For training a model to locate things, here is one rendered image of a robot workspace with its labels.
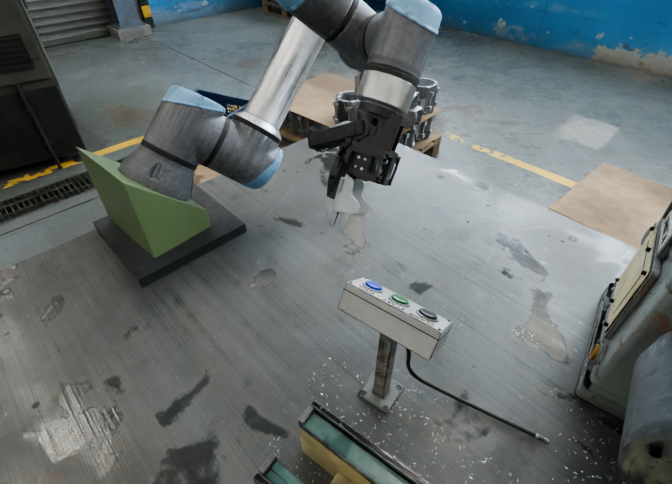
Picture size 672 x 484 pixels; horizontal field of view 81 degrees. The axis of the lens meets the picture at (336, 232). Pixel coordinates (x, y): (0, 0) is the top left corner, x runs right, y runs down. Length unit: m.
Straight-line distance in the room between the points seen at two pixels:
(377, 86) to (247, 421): 0.65
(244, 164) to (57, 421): 0.70
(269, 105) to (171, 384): 0.74
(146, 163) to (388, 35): 0.69
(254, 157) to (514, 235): 0.79
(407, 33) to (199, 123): 0.63
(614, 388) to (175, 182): 1.06
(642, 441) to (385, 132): 0.53
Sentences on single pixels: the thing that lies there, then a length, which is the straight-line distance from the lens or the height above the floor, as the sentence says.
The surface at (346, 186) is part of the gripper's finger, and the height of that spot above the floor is 1.20.
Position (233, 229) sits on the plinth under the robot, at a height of 0.83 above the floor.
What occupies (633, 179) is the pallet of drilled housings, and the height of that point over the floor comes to 0.15.
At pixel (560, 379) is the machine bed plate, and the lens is 1.00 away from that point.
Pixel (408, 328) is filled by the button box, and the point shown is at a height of 1.07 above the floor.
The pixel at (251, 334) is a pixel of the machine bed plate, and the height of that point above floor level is 0.80.
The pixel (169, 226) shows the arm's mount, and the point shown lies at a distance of 1.13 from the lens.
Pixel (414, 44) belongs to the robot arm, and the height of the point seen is 1.40.
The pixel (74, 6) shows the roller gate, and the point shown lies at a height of 0.41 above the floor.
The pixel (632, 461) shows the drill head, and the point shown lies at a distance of 0.69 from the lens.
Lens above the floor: 1.57
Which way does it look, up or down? 41 degrees down
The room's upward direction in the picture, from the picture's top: straight up
